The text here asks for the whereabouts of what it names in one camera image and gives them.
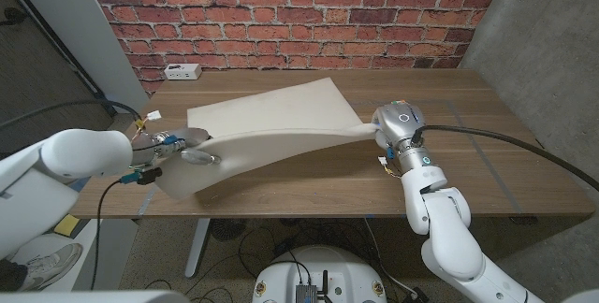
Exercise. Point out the white wall panel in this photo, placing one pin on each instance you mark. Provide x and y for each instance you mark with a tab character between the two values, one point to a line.
79	27

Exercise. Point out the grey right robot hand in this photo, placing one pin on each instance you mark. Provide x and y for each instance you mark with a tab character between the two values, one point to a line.
400	123

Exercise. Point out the grey sneaker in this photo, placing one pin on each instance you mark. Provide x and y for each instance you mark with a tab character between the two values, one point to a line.
51	265

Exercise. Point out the round black floor fan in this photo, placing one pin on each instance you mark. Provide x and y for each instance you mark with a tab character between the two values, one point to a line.
227	229

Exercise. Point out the white table leg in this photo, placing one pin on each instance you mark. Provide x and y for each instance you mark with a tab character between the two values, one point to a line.
197	247

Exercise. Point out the cream memory foam sheet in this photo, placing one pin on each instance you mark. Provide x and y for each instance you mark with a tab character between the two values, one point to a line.
262	148

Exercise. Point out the white power strip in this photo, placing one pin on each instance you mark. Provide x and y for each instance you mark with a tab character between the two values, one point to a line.
182	72

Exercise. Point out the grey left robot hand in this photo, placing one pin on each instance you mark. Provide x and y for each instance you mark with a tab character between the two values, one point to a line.
187	137

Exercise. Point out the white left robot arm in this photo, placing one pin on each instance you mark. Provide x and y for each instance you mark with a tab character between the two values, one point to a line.
47	177

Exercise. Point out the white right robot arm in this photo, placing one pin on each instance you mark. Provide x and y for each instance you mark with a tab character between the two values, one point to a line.
449	242

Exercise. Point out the yellow and black pad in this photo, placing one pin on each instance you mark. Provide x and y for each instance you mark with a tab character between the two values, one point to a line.
68	225

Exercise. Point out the small silver electronics box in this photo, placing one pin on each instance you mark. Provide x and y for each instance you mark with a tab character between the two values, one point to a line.
306	293

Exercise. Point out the printed brick wall backdrop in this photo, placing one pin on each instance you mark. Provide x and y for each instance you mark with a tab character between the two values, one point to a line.
299	13

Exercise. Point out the white robot torso base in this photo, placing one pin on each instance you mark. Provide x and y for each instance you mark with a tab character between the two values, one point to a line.
337	270

